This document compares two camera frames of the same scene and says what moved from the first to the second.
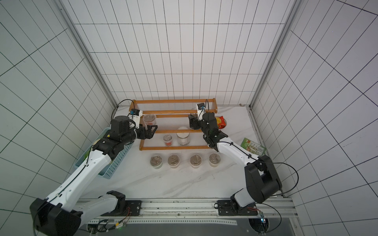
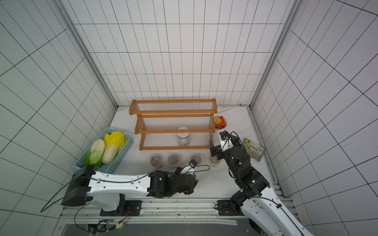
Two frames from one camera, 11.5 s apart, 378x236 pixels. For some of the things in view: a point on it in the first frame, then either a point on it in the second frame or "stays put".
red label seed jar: x=195 y=161 stays put
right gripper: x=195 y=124 to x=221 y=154
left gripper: x=149 y=134 to x=177 y=171
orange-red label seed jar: x=173 y=160 stays put
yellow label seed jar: x=214 y=160 stays put
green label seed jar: x=156 y=161 stays put
